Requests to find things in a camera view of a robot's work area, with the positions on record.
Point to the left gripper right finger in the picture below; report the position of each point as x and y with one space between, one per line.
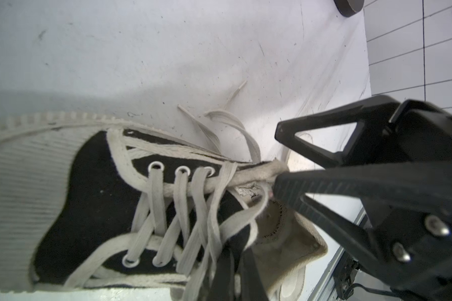
252 288

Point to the aluminium rail frame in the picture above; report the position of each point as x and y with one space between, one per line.
324 288

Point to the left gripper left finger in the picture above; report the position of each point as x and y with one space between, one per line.
222 288

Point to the black white sneaker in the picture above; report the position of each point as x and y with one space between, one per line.
89 201

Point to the white insole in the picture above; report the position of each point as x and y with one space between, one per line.
291 289

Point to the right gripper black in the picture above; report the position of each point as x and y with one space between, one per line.
411 248

